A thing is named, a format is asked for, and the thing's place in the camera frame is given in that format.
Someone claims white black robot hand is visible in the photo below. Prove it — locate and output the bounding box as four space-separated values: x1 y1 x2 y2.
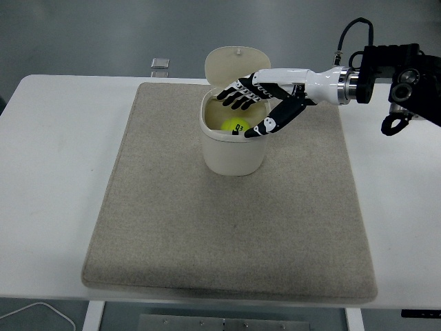
216 67 344 139

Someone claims yellow-green tennis ball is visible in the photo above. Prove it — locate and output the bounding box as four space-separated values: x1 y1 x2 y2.
220 117 249 136

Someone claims cream lidded plastic box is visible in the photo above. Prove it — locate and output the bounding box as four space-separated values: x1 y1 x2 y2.
198 46 272 177

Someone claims beige fabric mat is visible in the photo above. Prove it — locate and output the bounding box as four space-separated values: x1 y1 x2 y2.
81 81 379 305

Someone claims white table leg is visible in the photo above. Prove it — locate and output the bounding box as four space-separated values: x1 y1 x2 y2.
83 301 106 331
344 306 365 331

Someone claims black table control panel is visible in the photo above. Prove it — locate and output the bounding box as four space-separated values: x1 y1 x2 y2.
400 309 441 318

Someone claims grey metal plate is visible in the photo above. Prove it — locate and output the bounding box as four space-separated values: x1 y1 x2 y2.
137 313 311 331

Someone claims white cable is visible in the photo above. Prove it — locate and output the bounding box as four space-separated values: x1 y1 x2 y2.
0 301 76 331

